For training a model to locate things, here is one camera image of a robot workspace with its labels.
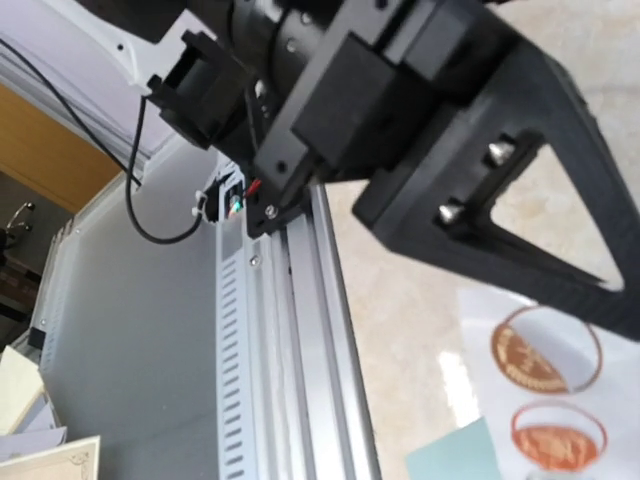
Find wax seal sticker sheet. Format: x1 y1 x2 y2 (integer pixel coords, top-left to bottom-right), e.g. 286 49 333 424
458 288 639 479

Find stacked papers beside table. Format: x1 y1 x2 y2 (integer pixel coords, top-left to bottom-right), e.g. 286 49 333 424
1 346 100 480

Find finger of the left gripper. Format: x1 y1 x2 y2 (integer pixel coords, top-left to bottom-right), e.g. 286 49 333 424
352 9 640 344

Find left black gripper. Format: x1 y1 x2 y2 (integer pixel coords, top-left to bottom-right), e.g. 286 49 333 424
227 0 506 201

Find front aluminium rail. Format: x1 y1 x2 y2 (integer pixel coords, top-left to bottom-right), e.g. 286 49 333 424
213 159 381 479

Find teal paper envelope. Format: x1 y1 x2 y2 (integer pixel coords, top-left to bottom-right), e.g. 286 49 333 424
406 418 502 480

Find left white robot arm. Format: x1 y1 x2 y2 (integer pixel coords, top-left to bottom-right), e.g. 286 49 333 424
87 1 639 340

